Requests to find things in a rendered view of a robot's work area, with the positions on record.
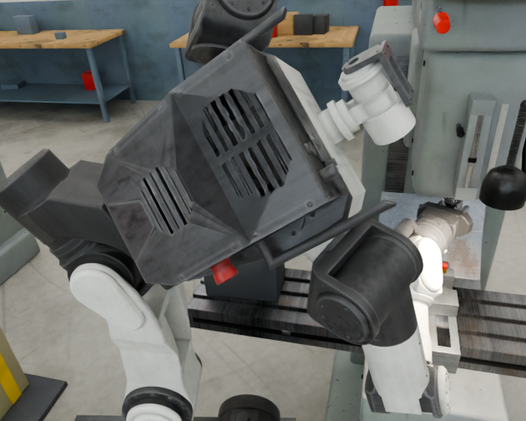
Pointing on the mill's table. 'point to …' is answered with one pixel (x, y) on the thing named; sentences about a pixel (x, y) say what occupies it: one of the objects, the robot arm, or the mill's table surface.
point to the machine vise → (445, 333)
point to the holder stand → (250, 283)
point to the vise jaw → (445, 304)
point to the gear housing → (483, 25)
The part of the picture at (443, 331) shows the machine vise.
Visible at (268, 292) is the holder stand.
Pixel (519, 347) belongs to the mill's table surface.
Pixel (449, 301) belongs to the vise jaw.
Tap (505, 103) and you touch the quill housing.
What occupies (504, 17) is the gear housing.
